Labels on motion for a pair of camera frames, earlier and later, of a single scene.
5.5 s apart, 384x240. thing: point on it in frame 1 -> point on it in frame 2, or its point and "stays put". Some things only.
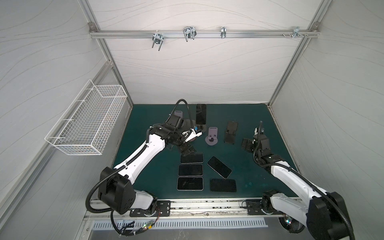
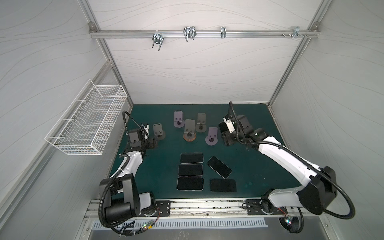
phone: [194, 157] stays put
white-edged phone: [190, 183] stays put
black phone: [221, 185] stays put
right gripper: [250, 144] -> [226, 140]
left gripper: [184, 151] -> [152, 143]
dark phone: [201, 114] -> [223, 127]
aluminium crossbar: [104, 33] stays put
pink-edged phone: [190, 170] stays put
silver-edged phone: [219, 167] stays put
